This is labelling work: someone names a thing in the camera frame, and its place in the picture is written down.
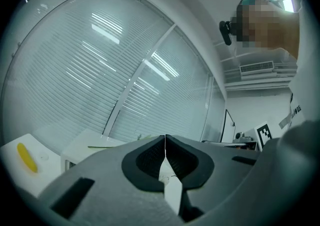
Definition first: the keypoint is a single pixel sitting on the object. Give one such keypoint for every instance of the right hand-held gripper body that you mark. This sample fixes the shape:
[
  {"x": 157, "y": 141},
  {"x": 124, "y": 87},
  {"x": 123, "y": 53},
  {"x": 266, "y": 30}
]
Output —
[{"x": 263, "y": 135}]

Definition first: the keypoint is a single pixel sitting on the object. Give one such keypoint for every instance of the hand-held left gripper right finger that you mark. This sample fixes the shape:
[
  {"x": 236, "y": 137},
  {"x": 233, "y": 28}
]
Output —
[{"x": 220, "y": 177}]

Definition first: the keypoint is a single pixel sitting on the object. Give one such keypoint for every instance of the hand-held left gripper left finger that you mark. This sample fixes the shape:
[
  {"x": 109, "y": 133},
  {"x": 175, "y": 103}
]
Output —
[{"x": 107, "y": 195}]

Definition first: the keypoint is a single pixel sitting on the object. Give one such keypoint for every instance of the black framed whiteboard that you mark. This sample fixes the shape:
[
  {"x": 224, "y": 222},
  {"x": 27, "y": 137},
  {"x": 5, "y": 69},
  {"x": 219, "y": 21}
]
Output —
[{"x": 228, "y": 125}]

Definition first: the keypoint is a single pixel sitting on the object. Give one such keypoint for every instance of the white air vent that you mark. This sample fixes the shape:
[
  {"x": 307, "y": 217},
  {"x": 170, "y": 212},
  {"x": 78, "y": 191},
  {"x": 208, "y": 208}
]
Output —
[{"x": 256, "y": 67}]

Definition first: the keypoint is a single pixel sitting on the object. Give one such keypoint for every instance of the person's white printed t-shirt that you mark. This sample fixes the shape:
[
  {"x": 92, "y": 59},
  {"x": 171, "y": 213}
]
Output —
[{"x": 307, "y": 82}]

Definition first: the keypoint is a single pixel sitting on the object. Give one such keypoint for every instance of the yellow banana toy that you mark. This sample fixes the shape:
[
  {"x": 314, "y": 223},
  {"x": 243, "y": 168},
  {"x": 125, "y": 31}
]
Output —
[{"x": 26, "y": 157}]

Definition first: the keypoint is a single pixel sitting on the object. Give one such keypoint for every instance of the white desk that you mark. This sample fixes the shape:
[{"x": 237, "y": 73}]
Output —
[{"x": 15, "y": 170}]

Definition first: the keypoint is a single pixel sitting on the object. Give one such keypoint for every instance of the person's head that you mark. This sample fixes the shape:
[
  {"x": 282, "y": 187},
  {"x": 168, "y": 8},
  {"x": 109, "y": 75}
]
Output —
[{"x": 270, "y": 30}]

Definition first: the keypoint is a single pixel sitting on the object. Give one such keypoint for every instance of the glass partition with blinds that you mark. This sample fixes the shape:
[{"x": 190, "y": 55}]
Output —
[{"x": 87, "y": 70}]

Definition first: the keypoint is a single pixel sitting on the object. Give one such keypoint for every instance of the black head-mounted camera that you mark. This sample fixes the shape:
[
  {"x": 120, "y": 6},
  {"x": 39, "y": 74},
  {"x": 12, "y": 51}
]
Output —
[{"x": 226, "y": 31}]

